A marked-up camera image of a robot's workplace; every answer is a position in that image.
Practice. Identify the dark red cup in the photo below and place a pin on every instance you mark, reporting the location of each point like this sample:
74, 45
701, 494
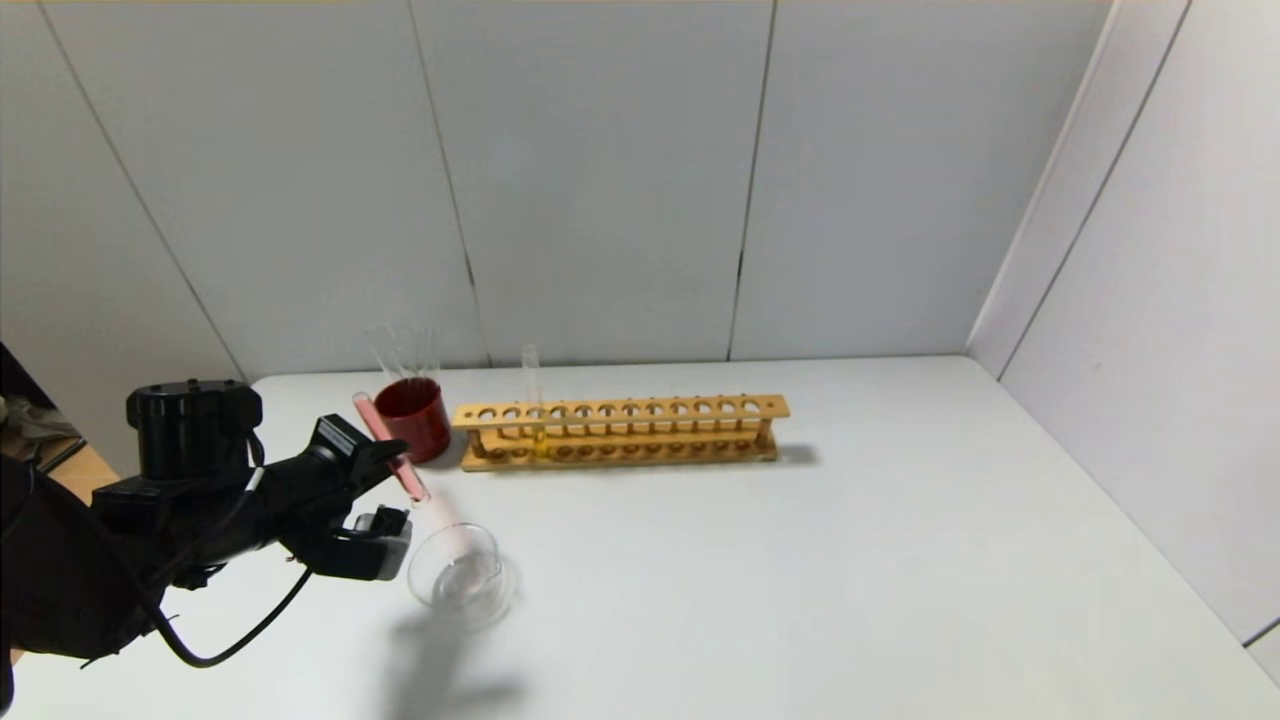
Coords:
420, 425

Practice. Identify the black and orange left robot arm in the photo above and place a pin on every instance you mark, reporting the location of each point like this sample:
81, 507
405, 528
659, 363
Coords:
190, 430

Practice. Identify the test tube with red pigment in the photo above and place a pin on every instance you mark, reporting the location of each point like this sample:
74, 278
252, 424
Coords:
375, 422

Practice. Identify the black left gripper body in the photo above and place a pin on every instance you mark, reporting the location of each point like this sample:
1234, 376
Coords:
338, 441

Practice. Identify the wooden test tube rack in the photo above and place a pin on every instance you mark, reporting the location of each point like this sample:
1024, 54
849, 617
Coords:
620, 412

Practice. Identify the clear glass beaker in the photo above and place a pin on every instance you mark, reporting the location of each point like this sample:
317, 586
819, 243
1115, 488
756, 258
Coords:
465, 585

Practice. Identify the test tube with yellow pigment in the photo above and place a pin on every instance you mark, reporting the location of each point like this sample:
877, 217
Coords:
539, 440

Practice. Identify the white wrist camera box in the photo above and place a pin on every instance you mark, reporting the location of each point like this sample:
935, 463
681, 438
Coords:
380, 545

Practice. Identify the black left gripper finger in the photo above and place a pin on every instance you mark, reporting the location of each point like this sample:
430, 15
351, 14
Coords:
370, 478
385, 452

